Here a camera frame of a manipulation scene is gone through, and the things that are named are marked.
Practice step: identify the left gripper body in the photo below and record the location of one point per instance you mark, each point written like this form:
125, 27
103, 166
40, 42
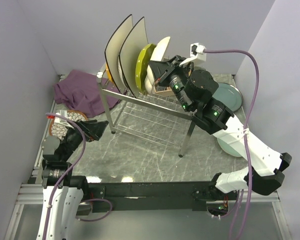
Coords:
72, 139

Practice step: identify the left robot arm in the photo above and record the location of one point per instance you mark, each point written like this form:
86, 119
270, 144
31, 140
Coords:
63, 191

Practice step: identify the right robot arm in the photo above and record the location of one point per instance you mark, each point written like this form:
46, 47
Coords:
194, 89

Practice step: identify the wooden compartment tray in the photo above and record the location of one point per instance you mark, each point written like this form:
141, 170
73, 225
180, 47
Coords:
163, 91

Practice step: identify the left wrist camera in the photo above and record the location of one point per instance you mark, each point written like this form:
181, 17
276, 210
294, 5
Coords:
60, 118

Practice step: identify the teal round plate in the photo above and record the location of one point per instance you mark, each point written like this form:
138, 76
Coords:
229, 95

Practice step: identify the square cream plate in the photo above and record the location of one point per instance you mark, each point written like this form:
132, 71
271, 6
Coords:
129, 51
112, 50

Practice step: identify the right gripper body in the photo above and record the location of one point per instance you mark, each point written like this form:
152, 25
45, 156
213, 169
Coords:
177, 78

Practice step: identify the metal dish rack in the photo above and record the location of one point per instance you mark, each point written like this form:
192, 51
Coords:
157, 119

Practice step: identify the mint floral plate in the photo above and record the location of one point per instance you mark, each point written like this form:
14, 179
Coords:
230, 147

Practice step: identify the floral patterned plate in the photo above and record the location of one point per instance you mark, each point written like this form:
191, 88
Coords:
59, 127

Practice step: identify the orange plate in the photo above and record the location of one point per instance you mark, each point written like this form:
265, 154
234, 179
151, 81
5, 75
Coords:
109, 76

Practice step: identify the green polka dot plate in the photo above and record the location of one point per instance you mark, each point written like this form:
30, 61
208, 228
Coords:
141, 67

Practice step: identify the purple cloth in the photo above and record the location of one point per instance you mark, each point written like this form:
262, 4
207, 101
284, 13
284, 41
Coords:
79, 91

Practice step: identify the cream round bowl plate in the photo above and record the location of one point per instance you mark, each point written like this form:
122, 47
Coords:
157, 55

